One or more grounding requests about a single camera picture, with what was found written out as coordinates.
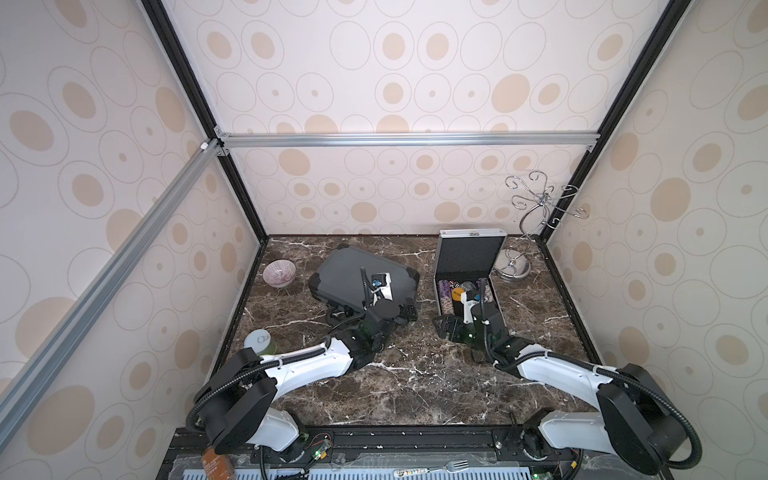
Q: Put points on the white lidded green can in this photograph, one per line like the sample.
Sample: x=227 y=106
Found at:
x=261 y=342

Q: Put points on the chrome hook stand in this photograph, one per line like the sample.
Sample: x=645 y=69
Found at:
x=538 y=201

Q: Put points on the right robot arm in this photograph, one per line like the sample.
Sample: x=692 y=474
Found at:
x=631 y=416

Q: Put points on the diagonal aluminium rail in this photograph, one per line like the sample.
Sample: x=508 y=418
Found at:
x=50 y=358

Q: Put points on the pink ribbed bowl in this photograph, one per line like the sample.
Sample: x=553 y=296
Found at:
x=279 y=273

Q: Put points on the metal fork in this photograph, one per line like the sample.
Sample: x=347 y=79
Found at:
x=450 y=467

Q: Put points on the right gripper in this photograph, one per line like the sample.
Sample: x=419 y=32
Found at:
x=455 y=327

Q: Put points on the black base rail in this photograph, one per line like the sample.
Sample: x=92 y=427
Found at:
x=375 y=452

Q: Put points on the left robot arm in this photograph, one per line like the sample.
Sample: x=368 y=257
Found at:
x=234 y=408

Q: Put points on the horizontal aluminium rail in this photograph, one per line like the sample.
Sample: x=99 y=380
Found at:
x=418 y=139

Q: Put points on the silver aluminium poker case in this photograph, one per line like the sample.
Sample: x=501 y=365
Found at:
x=465 y=255

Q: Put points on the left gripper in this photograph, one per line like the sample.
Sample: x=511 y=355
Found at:
x=403 y=316

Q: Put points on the brown bottle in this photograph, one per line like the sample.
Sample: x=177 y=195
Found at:
x=217 y=466

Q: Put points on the dark grey poker case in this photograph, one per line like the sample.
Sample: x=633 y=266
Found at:
x=351 y=279

